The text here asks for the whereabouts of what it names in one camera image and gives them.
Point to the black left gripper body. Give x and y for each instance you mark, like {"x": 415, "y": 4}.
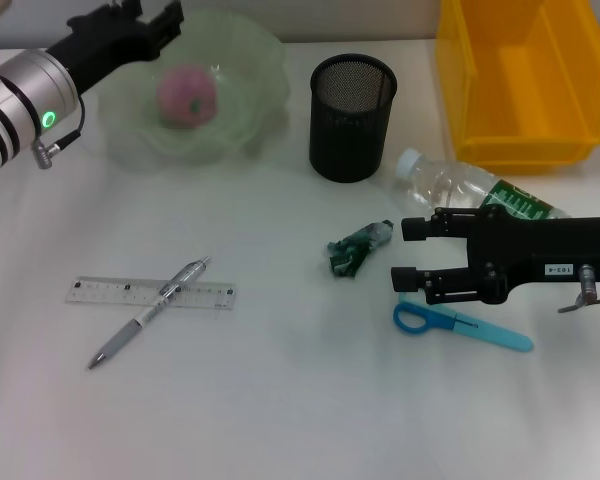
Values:
{"x": 100, "y": 50}

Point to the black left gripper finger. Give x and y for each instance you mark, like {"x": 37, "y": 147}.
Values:
{"x": 126, "y": 7}
{"x": 167, "y": 27}

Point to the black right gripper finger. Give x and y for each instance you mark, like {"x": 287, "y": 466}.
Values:
{"x": 445, "y": 287}
{"x": 445, "y": 225}

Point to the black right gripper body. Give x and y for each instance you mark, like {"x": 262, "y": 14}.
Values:
{"x": 540, "y": 250}

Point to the clear green-label water bottle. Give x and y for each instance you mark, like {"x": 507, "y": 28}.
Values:
{"x": 445, "y": 182}

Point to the blue scissors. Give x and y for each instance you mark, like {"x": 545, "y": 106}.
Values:
{"x": 480, "y": 332}

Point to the pink peach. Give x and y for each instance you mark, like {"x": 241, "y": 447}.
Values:
{"x": 180, "y": 95}

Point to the green plastic wrapper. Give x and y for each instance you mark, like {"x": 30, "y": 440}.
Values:
{"x": 355, "y": 247}

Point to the clear plastic ruler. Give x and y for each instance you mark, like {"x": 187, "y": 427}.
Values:
{"x": 105, "y": 290}

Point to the gray retractable pen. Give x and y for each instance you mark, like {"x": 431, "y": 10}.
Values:
{"x": 125, "y": 334}

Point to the translucent green fruit plate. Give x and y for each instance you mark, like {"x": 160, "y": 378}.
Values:
{"x": 240, "y": 100}

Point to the black mesh pen holder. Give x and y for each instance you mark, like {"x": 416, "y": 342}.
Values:
{"x": 350, "y": 145}

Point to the yellow plastic bin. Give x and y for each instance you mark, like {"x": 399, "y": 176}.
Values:
{"x": 530, "y": 100}

